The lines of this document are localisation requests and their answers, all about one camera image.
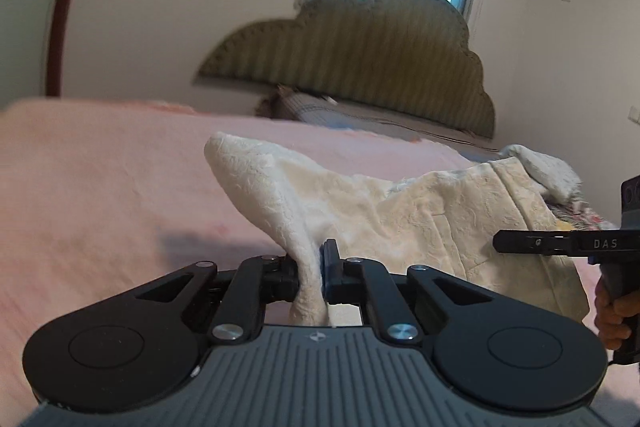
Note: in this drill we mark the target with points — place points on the white wall socket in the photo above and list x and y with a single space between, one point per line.
635 115

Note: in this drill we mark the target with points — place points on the olive striped padded headboard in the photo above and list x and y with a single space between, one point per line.
360 52

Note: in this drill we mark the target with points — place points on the floral printed cloth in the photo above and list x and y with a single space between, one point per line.
582 217

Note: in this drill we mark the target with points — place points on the grey striped pillow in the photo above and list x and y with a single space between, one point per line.
310 109

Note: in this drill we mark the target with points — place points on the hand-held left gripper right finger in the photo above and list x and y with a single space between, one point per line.
330 272

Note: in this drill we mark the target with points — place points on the person's right hand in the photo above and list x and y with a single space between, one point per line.
612 319

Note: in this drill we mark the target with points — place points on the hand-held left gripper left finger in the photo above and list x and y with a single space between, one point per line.
287 279

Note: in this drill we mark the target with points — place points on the white textured pants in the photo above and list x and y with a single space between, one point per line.
400 217

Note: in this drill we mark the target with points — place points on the pink blanket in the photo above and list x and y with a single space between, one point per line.
125 187

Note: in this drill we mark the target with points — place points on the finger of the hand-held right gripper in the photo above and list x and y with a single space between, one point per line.
530 242

